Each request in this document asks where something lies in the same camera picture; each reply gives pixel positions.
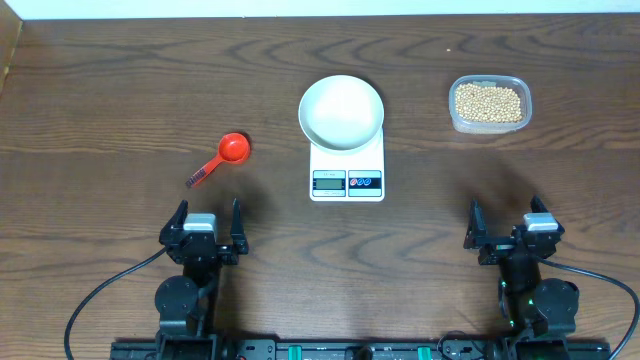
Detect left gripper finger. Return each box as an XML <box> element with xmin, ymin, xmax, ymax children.
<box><xmin>230</xmin><ymin>199</ymin><xmax>249</xmax><ymax>253</ymax></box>
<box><xmin>160</xmin><ymin>200</ymin><xmax>188</xmax><ymax>235</ymax></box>

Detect red plastic measuring scoop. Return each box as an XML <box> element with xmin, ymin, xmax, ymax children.
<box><xmin>185</xmin><ymin>132</ymin><xmax>251</xmax><ymax>188</ymax></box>

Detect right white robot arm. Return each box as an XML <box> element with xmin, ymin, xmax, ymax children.
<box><xmin>463</xmin><ymin>196</ymin><xmax>579</xmax><ymax>359</ymax></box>

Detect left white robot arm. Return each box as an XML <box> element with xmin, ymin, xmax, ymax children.
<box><xmin>154</xmin><ymin>200</ymin><xmax>249</xmax><ymax>360</ymax></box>

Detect white digital kitchen scale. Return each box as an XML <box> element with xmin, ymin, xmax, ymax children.
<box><xmin>309</xmin><ymin>130</ymin><xmax>385</xmax><ymax>202</ymax></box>

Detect white round bowl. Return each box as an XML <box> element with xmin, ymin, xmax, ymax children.
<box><xmin>298</xmin><ymin>75</ymin><xmax>385</xmax><ymax>152</ymax></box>

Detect clear plastic container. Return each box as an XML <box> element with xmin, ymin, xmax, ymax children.
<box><xmin>448</xmin><ymin>75</ymin><xmax>533</xmax><ymax>135</ymax></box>

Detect pile of soybeans in container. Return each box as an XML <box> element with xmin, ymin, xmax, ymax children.
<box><xmin>454</xmin><ymin>83</ymin><xmax>523</xmax><ymax>123</ymax></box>

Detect right black cable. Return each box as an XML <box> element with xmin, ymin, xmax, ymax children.
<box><xmin>537</xmin><ymin>255</ymin><xmax>640</xmax><ymax>360</ymax></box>

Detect black cable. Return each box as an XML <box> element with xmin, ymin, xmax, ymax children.
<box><xmin>63</xmin><ymin>245</ymin><xmax>169</xmax><ymax>360</ymax></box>
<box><xmin>537</xmin><ymin>255</ymin><xmax>640</xmax><ymax>360</ymax></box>

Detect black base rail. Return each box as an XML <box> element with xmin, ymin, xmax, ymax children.
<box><xmin>109</xmin><ymin>338</ymin><xmax>610</xmax><ymax>360</ymax></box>

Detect left black cable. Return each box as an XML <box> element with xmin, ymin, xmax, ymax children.
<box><xmin>63</xmin><ymin>245</ymin><xmax>169</xmax><ymax>360</ymax></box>

